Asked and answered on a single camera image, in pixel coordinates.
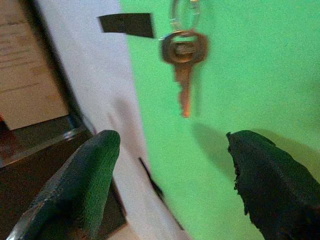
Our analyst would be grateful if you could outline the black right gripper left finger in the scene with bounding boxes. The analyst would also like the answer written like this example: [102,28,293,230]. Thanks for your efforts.
[6,129,121,240]

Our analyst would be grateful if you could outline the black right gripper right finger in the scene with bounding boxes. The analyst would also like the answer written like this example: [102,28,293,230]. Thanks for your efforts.
[226,129,320,240]

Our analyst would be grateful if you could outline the dark wooden furniture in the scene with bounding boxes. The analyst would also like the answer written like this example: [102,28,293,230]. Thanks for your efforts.
[0,117,127,240]

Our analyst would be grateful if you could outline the black tape strip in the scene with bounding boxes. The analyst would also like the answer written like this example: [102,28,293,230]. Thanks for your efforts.
[97,12,156,39]
[138,157,186,231]

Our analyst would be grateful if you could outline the green paper sheet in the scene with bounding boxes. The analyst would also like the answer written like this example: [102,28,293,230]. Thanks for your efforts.
[119,0,320,240]

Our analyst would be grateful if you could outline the beige cabinet panel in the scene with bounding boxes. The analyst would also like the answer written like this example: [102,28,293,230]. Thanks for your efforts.
[0,0,71,131]

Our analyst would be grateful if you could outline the brass key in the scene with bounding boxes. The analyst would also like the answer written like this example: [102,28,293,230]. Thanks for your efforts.
[159,29,209,118]

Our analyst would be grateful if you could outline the silver metal key ring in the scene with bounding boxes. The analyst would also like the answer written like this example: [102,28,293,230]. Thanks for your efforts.
[169,0,201,30]

